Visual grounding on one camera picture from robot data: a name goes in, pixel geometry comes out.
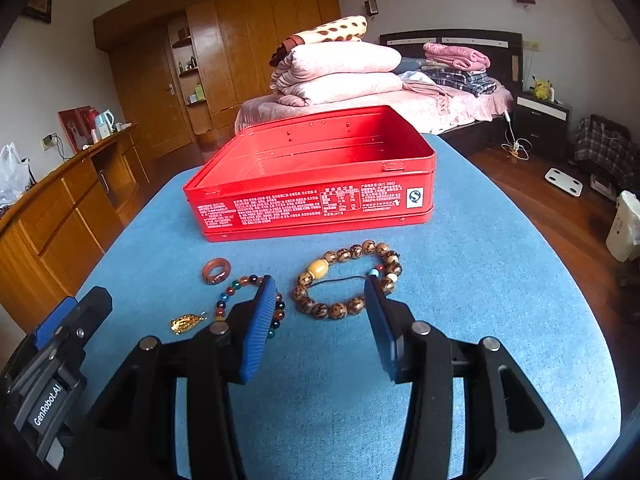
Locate reddish brown agate ring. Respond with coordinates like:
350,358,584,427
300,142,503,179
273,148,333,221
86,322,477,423
200,257,234,286

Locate red metal tin box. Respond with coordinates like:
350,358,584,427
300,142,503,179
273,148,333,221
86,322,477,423
183,105,436,242

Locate gold pendant charm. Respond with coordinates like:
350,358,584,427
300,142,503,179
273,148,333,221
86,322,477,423
170,312,208,335

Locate wooden sideboard cabinet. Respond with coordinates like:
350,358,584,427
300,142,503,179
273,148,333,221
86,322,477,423
1,125,153,332

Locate blue table mat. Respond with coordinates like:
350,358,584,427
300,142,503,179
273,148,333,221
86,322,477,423
75,136,621,479

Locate white plastic bag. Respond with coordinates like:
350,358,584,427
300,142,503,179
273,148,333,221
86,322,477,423
0,142,30,207

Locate white electric kettle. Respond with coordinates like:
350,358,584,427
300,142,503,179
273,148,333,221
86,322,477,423
94,110,115,139

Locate white bathroom scale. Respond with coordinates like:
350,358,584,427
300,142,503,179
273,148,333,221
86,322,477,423
544,168,584,197

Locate white appliance on floor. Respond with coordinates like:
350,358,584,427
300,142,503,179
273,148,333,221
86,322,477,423
605,191,640,262

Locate bed with pink cover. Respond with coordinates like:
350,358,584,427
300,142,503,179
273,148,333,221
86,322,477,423
234,73,513,134

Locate black bedside table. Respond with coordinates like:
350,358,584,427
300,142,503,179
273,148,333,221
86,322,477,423
513,91,572,151

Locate folded plaid clothes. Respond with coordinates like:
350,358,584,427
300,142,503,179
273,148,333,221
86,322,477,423
423,67,499,96

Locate plaid bag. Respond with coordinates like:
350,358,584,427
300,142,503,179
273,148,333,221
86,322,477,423
574,114,639,193

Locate folded pink quilts stack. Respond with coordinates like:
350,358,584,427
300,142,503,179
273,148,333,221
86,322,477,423
270,41,402,107

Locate yellow pikachu plush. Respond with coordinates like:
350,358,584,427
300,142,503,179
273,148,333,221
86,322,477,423
530,76,553,102

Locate wooden wardrobe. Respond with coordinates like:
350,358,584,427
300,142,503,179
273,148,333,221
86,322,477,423
93,0,341,158

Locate folded pink towel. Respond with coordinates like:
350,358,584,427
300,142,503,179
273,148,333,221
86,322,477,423
423,42,491,72

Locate dark wooden headboard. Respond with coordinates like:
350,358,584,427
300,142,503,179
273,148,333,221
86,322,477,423
378,28,524,96

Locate giraffe spotted blanket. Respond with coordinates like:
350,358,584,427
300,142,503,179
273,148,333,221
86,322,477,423
269,15,368,67

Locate multicolour bead bracelet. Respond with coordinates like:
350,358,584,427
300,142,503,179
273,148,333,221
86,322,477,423
214,272,286,340

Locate large wooden bead bracelet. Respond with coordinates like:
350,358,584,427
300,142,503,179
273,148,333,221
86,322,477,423
290,238,405,321

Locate red picture frame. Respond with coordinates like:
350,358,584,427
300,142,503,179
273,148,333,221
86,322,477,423
58,106,99,153

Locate white power strip cable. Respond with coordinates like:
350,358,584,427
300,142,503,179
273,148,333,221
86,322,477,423
499,109,534,162

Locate framed wall picture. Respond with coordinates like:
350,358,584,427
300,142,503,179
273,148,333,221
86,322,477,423
22,0,52,24

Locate small wall switch box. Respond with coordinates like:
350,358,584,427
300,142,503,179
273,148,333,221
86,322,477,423
364,0,378,16

